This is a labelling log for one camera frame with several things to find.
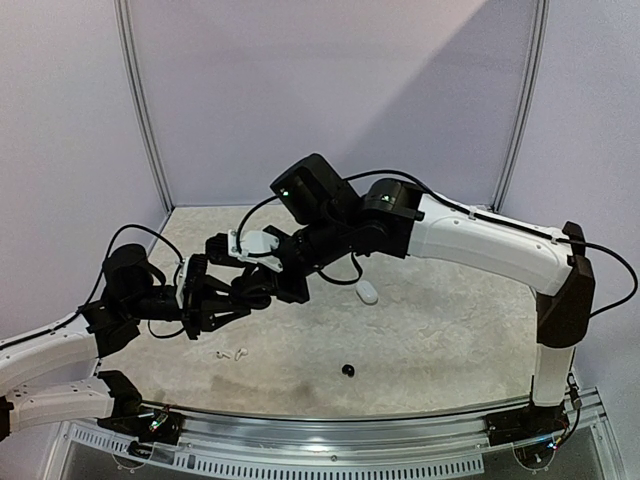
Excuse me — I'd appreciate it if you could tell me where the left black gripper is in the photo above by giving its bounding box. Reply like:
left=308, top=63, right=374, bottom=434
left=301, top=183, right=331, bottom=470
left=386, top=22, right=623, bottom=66
left=125, top=275, right=251, bottom=340

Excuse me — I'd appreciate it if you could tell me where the black oval charging case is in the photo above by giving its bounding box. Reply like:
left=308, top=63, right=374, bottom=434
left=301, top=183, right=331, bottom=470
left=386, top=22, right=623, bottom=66
left=230, top=278, right=272, bottom=310

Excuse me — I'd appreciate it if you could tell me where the white earbud charging case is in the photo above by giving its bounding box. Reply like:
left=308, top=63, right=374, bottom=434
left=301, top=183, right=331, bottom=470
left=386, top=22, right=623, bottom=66
left=355, top=280, right=379, bottom=305

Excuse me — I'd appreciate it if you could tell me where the black earbud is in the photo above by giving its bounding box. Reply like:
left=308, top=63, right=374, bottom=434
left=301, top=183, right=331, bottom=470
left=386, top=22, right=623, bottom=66
left=342, top=365, right=355, bottom=377

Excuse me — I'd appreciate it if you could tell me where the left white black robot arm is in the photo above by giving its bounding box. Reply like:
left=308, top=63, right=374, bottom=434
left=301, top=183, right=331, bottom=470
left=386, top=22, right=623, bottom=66
left=1, top=244, right=250, bottom=443

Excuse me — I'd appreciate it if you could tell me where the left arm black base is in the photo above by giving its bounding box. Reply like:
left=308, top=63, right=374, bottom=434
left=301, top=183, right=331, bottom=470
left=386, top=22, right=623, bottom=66
left=97, top=406, right=186, bottom=445

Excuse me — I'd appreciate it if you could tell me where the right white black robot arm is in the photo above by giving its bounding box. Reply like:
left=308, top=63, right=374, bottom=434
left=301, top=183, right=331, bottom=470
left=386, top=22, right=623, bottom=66
left=232, top=154, right=595, bottom=436

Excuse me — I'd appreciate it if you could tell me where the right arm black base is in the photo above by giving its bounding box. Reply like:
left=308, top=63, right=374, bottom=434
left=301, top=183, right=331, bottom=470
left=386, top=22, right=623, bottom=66
left=484, top=403, right=568, bottom=446

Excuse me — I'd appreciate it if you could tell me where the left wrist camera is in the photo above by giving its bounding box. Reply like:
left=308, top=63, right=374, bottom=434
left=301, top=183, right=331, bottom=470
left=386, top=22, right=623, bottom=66
left=175, top=254, right=208, bottom=311

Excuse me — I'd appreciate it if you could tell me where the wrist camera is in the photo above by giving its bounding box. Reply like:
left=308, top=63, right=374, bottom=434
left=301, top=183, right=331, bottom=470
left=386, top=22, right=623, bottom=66
left=205, top=230, right=283, bottom=273
left=175, top=254, right=208, bottom=311

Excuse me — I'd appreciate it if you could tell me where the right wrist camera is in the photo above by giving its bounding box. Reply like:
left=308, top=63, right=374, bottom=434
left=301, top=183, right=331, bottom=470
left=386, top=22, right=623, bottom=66
left=205, top=230, right=283, bottom=273

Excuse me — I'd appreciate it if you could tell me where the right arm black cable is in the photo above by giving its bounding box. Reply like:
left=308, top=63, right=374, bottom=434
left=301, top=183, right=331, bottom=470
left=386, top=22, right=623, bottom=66
left=234, top=169, right=639, bottom=317

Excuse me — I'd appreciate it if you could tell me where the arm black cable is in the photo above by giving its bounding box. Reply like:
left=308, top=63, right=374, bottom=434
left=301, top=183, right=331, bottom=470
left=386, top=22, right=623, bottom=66
left=74, top=224, right=189, bottom=339
left=234, top=169, right=639, bottom=317

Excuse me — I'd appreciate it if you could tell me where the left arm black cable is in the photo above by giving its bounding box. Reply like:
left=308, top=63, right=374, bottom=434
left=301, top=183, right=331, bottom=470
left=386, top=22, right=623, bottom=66
left=74, top=224, right=189, bottom=339

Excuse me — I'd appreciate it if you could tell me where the aluminium front rail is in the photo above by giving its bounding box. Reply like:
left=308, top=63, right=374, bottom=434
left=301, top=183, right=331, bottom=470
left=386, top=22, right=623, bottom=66
left=59, top=387, right=607, bottom=476

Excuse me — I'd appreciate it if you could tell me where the left metal corner post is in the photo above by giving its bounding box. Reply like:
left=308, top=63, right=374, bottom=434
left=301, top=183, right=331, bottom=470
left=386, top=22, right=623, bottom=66
left=114, top=0, right=175, bottom=214

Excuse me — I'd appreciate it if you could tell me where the metal corner post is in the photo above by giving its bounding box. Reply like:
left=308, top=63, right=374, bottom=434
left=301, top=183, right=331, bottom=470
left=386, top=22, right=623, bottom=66
left=114, top=0, right=175, bottom=214
left=491, top=1, right=549, bottom=212

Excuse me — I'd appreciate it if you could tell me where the right metal corner post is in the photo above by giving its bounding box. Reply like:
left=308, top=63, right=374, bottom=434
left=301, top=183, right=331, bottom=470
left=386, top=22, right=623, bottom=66
left=491, top=1, right=549, bottom=212

